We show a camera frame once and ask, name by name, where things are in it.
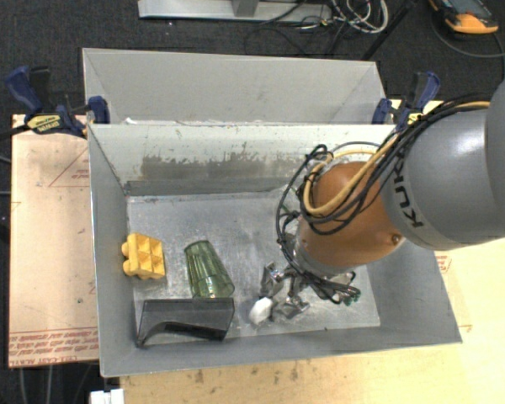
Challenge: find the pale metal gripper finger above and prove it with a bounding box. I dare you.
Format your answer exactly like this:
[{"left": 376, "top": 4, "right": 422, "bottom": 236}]
[
  {"left": 273, "top": 298, "right": 311, "bottom": 321},
  {"left": 258, "top": 261, "right": 284, "bottom": 298}
]

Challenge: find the yellow toy brick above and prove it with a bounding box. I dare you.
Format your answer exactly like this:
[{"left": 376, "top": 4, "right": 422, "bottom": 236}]
[{"left": 120, "top": 232, "right": 167, "bottom": 281}]

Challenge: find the dark grey clear plastic piece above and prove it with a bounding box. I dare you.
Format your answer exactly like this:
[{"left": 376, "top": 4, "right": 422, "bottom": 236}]
[{"left": 135, "top": 297, "right": 236, "bottom": 348}]

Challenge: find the grey metal bin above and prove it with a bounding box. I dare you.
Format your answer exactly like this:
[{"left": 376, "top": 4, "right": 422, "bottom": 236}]
[{"left": 82, "top": 47, "right": 464, "bottom": 379}]

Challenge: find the small white block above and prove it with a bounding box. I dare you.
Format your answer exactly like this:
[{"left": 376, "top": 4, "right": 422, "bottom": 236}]
[{"left": 248, "top": 296, "right": 274, "bottom": 326}]

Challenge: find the green clear glass cup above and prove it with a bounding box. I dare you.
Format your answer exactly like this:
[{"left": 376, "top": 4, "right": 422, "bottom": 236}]
[{"left": 183, "top": 239, "right": 236, "bottom": 300}]

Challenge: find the brown cardboard board, red print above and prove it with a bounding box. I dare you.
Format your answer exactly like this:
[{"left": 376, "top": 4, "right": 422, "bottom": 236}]
[{"left": 8, "top": 114, "right": 100, "bottom": 369}]

